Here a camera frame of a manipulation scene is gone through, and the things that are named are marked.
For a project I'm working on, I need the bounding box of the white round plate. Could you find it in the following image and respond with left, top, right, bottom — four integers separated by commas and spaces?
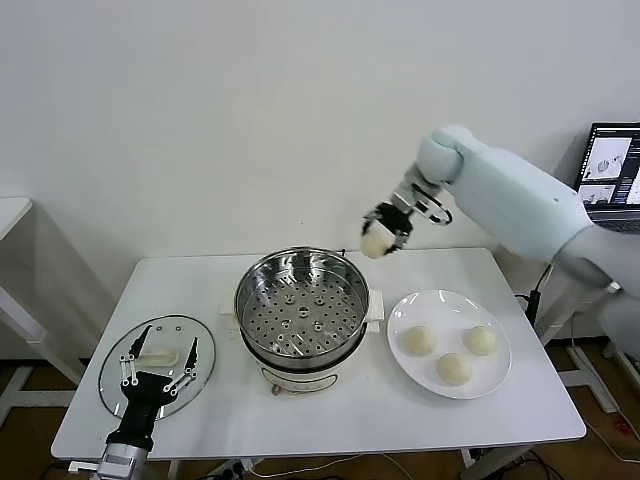
386, 289, 514, 400

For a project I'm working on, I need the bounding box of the angled white table leg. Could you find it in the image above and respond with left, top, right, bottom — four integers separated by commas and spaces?
458, 443, 541, 471

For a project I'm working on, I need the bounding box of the white laptop side table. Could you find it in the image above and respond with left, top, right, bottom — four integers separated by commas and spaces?
539, 294, 640, 416

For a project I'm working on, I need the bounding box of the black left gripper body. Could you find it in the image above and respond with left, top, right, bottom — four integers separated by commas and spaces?
106, 370, 178, 447

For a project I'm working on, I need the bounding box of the white power strip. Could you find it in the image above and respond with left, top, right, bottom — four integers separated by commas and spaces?
212, 458, 254, 479

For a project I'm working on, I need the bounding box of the black clamp post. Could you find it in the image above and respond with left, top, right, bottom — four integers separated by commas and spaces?
516, 288, 545, 326

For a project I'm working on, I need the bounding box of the white steamed baozi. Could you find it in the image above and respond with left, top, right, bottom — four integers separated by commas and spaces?
462, 324, 499, 357
402, 325, 439, 358
435, 352, 474, 387
360, 224, 396, 259

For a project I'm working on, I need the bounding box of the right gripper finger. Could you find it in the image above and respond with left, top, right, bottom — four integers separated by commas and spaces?
361, 208, 384, 236
388, 229, 412, 257

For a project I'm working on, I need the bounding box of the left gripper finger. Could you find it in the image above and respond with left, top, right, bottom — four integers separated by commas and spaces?
162, 336, 200, 397
117, 324, 153, 387

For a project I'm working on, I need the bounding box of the grey open laptop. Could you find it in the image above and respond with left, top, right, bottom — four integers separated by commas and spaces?
574, 122, 640, 236

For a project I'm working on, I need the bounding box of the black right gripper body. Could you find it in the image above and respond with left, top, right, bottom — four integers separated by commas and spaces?
377, 202, 414, 235

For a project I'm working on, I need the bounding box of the glass lid with cream handle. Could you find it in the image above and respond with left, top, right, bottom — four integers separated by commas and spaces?
98, 313, 217, 420

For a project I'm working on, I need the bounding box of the perforated stainless steamer basket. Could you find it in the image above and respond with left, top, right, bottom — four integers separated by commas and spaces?
234, 246, 371, 369

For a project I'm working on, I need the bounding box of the white empty side table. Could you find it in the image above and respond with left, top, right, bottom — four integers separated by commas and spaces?
0, 196, 90, 431

